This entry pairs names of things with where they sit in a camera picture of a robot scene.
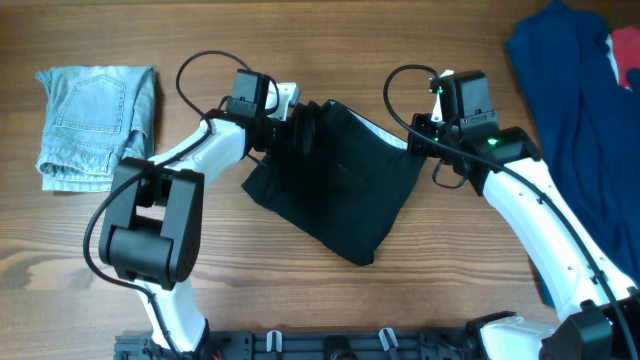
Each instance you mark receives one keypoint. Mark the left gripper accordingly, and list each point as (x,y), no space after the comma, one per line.
(310,128)

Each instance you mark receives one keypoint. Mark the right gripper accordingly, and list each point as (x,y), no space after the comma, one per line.
(417,134)

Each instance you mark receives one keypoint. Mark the black shorts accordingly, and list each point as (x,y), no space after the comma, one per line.
(348,192)

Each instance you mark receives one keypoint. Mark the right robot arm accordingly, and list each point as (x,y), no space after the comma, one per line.
(596,303)

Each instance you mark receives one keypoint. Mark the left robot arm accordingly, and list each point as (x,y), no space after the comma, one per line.
(146,235)

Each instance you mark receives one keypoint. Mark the blue garment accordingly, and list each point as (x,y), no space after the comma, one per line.
(588,124)

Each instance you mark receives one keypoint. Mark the folded light blue jeans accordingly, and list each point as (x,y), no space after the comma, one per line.
(95,117)

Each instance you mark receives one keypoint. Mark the red garment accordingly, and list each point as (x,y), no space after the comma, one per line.
(625,43)

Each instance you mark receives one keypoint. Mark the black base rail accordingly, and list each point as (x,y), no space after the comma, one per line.
(387,343)

